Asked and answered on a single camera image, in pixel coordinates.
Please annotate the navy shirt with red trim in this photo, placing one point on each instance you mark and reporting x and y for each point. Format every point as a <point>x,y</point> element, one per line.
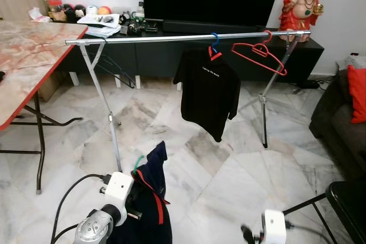
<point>148,198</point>

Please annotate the green plastic hanger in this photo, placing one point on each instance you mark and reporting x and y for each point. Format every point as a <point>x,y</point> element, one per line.
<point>138,163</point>

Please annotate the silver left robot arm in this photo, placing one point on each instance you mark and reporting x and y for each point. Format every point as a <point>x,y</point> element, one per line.
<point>94,230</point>

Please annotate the red plastic hanger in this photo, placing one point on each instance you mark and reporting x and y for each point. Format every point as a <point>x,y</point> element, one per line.
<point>260,50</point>

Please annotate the blue plastic hanger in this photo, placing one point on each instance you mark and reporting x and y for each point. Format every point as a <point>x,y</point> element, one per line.
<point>218,37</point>

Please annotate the black metal stool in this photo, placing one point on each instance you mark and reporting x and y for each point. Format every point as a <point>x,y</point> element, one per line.
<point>349,210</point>

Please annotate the black t-shirt small white print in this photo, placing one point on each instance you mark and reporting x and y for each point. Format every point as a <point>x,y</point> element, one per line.
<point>209,95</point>

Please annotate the dark brown sofa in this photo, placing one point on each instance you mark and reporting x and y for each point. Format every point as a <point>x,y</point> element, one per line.
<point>334,124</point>

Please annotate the black television console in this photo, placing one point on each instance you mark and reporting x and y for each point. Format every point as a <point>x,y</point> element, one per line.
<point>160,58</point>

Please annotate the red cushion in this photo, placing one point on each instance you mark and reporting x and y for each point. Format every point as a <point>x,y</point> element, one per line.
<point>358,92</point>

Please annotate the silver metal clothes rack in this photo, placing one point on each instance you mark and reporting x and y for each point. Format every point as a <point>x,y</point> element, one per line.
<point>160,39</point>

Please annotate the marble pattern folding table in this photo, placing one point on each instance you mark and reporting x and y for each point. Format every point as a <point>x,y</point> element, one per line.
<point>28,55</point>

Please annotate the stack of white papers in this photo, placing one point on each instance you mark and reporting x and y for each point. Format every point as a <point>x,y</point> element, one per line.
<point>100,24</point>

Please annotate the small clear bottle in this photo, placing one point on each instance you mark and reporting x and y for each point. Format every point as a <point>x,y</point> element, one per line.
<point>140,11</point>

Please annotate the black soundbar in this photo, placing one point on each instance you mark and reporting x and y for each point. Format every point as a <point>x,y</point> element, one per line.
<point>214,27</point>

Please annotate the orange ball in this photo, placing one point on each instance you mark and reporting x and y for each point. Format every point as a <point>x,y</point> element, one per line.
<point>105,11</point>

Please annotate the white and blue ball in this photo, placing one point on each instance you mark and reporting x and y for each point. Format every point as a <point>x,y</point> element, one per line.
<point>92,10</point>

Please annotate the black plush toy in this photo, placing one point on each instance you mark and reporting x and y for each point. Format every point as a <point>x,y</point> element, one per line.
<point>74,13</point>

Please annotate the red lid snack jar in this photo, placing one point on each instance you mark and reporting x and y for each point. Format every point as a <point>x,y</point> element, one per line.
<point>55,11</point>

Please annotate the pink white tissue pack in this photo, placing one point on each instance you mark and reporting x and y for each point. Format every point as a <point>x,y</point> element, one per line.
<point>40,15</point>

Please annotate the red laughing Buddha statue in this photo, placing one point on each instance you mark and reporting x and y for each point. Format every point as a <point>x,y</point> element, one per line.
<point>301,12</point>

